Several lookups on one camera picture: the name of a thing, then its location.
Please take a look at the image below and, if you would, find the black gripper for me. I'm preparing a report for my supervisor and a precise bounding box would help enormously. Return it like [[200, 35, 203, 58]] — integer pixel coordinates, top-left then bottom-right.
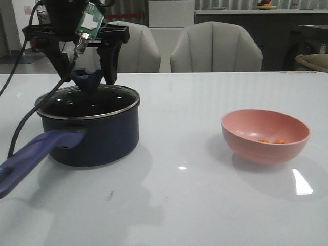
[[23, 1, 129, 85]]

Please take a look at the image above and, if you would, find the glass lid blue knob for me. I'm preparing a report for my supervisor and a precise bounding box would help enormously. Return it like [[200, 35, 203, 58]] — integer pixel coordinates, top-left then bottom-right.
[[37, 69, 140, 120]]

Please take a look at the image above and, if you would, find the pink bowl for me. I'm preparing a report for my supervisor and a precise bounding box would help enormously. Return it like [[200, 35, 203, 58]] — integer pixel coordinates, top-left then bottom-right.
[[221, 109, 311, 165]]

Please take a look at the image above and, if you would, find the green circuit board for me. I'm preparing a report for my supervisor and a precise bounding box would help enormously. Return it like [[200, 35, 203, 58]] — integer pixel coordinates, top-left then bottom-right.
[[75, 2, 105, 40]]

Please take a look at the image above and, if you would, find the grey chair left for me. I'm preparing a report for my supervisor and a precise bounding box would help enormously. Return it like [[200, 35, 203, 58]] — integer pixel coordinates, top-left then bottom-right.
[[74, 21, 161, 73]]

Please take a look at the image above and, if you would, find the grey chair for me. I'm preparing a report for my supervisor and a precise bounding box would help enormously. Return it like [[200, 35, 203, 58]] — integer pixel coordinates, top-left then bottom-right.
[[74, 21, 161, 73], [170, 21, 263, 73]]

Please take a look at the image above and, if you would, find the dark blue saucepan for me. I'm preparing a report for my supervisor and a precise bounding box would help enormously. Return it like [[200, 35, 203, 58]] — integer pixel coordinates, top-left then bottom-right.
[[1, 103, 140, 197]]

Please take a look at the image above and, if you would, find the white cabinet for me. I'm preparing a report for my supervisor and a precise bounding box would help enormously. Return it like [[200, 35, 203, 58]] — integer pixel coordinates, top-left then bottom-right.
[[148, 1, 194, 73]]

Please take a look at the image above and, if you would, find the grey chair right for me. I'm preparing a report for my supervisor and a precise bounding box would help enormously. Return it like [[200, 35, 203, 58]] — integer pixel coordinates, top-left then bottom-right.
[[170, 21, 263, 73]]

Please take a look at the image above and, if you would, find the fruit plate on counter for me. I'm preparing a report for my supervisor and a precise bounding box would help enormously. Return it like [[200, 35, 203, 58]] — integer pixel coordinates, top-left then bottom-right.
[[255, 0, 277, 10]]

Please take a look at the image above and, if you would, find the dark counter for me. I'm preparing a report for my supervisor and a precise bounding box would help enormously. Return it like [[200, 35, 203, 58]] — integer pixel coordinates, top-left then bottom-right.
[[194, 9, 327, 71]]

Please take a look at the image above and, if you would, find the tan cushion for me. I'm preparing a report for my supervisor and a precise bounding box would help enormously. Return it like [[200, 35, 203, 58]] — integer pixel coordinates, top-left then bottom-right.
[[295, 54, 327, 73]]

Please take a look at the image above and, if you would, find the black cable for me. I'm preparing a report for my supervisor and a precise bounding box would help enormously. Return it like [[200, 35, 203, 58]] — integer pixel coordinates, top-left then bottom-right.
[[0, 1, 85, 158]]

